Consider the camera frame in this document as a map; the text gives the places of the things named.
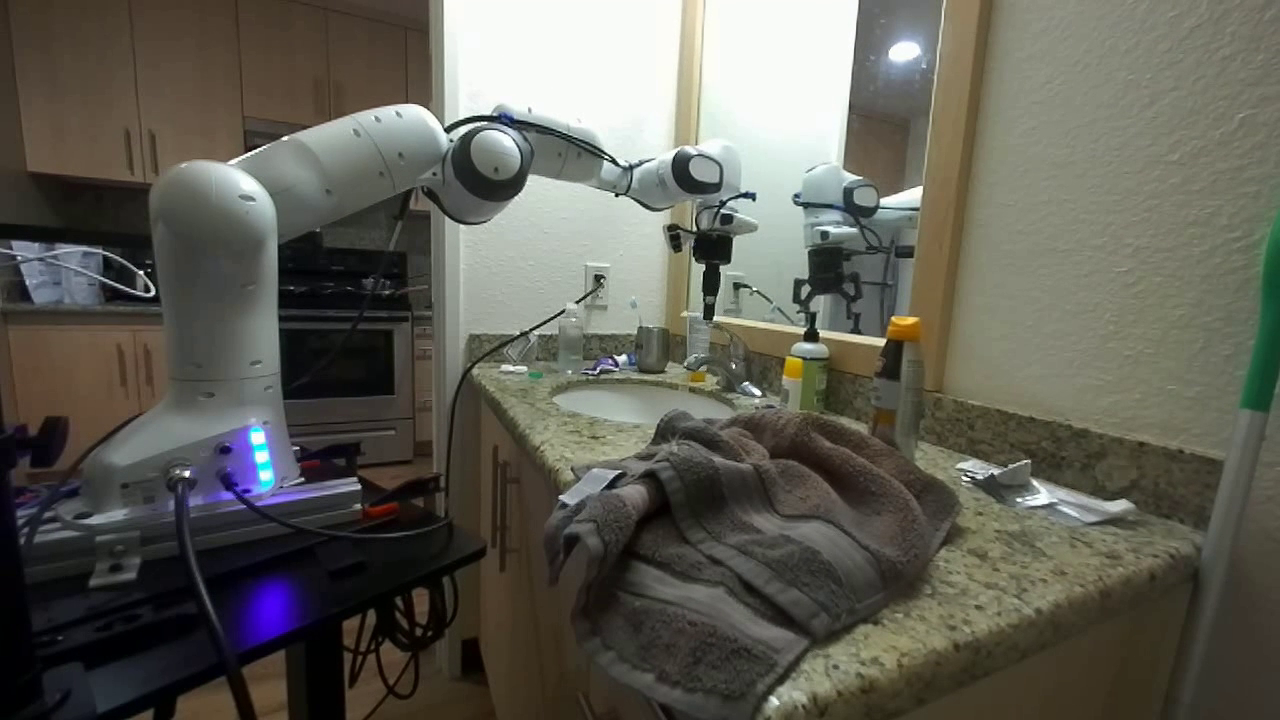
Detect gray bath towel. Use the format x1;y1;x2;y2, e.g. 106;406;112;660
540;404;968;720

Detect crumpled white wrappers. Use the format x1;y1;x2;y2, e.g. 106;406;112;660
952;456;1143;529

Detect white oval sink basin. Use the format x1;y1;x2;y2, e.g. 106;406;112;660
549;375;740;430

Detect gray robot base cable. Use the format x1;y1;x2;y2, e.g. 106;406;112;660
164;460;265;720

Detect wood-framed wall mirror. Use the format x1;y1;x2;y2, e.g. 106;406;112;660
664;0;997;393

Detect wooden vanity cabinet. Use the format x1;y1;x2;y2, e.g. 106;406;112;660
442;383;1205;720

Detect metal cabinet handle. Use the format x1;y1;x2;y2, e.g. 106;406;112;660
482;440;502;551
497;456;520;577

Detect orange clamp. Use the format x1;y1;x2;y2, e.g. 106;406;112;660
357;493;410;529

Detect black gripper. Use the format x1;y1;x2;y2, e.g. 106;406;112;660
686;226;734;324

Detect wooden wall kitchen cabinets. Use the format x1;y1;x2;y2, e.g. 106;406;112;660
0;0;436;184

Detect black stand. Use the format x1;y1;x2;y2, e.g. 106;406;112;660
0;412;73;720

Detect green soap pump bottle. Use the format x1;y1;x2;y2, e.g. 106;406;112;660
785;307;832;417

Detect black power cable with plug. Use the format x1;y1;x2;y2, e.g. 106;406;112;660
436;274;612;535

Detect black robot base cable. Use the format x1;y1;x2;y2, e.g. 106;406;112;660
210;456;454;546

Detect green white mop handle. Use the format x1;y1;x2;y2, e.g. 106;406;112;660
1173;215;1280;720

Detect clear bottle with white cap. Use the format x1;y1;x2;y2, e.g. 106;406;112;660
554;298;591;375

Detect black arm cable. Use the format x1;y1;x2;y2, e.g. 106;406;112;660
14;404;150;545

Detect stainless kitchen oven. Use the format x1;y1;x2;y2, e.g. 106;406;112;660
244;116;436;462

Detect orange-capped spray bottle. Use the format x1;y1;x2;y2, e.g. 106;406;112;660
868;312;928;456

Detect metal toothbrush cup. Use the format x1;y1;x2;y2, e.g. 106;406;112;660
631;319;671;375

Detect white tube with yellow cap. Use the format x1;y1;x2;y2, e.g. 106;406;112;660
680;312;721;367

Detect black robot table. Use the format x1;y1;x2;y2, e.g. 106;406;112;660
0;504;492;720

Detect white wall outlet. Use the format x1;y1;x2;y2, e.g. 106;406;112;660
579;256;616;312

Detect black cable bundle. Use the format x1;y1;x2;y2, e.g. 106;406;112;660
334;573;462;704

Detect chrome sink faucet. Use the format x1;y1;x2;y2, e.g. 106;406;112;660
680;330;771;404

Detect wooden base kitchen cabinet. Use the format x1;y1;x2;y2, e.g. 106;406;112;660
0;312;173;471

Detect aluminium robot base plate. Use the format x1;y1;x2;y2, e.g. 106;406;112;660
14;471;371;563

